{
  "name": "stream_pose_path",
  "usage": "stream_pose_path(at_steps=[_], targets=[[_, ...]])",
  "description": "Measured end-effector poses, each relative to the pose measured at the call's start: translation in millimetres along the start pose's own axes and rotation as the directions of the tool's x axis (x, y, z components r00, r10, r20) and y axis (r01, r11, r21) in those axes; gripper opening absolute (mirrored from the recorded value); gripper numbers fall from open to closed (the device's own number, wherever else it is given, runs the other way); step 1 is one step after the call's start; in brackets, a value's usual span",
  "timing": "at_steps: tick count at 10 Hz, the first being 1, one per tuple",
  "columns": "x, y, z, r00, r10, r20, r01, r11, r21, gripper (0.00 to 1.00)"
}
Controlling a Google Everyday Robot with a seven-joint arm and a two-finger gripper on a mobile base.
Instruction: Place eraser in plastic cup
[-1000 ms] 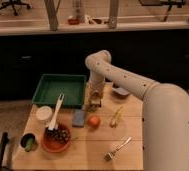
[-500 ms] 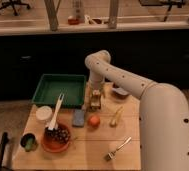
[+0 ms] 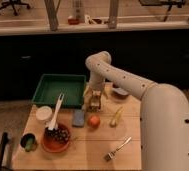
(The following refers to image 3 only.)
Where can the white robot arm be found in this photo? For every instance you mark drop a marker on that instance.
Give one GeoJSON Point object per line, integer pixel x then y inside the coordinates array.
{"type": "Point", "coordinates": [164, 112]}

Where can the blue sponge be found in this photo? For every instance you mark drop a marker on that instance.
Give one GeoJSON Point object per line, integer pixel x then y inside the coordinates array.
{"type": "Point", "coordinates": [78, 119]}

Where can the green plastic tray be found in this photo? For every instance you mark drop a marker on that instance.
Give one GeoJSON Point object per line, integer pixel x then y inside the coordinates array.
{"type": "Point", "coordinates": [50, 86]}

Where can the black office chair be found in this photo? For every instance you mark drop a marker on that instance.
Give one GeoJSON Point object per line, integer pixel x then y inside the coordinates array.
{"type": "Point", "coordinates": [13, 3]}

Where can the white round container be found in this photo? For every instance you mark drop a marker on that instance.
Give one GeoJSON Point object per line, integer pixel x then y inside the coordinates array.
{"type": "Point", "coordinates": [44, 113]}

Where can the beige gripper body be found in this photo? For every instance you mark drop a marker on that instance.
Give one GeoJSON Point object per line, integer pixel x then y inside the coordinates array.
{"type": "Point", "coordinates": [93, 95]}

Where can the white spatula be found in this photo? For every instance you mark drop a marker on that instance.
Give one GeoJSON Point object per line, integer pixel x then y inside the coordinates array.
{"type": "Point", "coordinates": [52, 123]}

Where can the silver fork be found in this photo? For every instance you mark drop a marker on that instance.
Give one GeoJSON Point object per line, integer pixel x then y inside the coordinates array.
{"type": "Point", "coordinates": [110, 155]}

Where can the orange fruit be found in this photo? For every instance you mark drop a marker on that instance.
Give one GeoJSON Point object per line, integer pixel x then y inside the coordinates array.
{"type": "Point", "coordinates": [94, 121]}

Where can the yellow banana toy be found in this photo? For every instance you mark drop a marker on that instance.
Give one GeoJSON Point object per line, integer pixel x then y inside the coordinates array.
{"type": "Point", "coordinates": [115, 119]}

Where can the red bowl on shelf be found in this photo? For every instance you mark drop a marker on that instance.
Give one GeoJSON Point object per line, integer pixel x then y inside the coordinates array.
{"type": "Point", "coordinates": [72, 21]}

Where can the dark mug with green item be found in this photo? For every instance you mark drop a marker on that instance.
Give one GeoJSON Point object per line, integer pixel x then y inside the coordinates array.
{"type": "Point", "coordinates": [28, 142]}

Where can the orange bowl with grapes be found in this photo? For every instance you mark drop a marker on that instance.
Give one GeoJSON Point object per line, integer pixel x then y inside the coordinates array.
{"type": "Point", "coordinates": [56, 140]}

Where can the black stand at left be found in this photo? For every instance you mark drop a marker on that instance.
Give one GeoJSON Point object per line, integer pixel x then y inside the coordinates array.
{"type": "Point", "coordinates": [3, 143]}

